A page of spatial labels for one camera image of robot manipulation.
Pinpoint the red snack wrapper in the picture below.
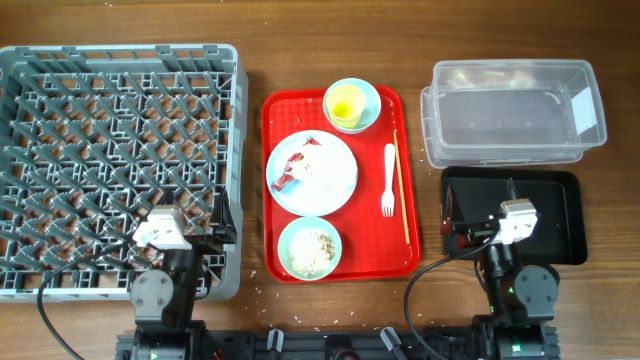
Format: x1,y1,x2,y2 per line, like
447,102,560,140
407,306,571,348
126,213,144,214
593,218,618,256
271,137,322,191

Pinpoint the leftover rice food waste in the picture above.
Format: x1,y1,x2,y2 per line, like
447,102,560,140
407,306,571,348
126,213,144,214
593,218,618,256
287,230,336,278

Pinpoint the green bowl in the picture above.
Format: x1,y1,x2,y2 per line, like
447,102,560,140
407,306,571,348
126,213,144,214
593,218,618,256
277,216,343,281

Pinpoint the white napkin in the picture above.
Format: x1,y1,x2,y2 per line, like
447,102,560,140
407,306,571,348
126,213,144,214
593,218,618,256
302,145,357,189

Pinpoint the yellow plastic cup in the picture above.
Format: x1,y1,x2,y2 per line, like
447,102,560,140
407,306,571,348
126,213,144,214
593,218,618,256
326,84,366,129

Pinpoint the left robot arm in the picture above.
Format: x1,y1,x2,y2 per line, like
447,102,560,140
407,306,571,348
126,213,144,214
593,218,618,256
115,191,237,360

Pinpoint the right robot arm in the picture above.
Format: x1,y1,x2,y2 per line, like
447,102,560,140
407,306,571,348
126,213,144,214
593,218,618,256
441,180,560,359

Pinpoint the clear plastic waste bin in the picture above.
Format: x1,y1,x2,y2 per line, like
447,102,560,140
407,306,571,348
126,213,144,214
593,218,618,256
420,59,608,169

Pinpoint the grey plastic dishwasher rack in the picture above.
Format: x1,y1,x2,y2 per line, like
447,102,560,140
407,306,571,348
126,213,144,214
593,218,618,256
1,44,249,302

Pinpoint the white plastic fork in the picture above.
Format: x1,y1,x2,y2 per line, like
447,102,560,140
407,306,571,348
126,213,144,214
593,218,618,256
381,143,395,217

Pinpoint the black rectangular tray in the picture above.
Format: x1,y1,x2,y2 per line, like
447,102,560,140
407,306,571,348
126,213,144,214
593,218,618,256
441,167,588,265

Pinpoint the red plastic serving tray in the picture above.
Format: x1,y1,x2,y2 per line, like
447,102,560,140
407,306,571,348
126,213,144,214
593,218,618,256
261,85,422,282

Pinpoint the wooden chopstick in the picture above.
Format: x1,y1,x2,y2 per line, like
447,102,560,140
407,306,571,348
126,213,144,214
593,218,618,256
393,130,411,245

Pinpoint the light blue round plate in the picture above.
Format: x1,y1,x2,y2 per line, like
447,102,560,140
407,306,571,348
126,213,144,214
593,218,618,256
265,130,358,217

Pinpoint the light blue bowl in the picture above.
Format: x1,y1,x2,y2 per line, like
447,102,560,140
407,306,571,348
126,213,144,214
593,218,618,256
323,78,382,134

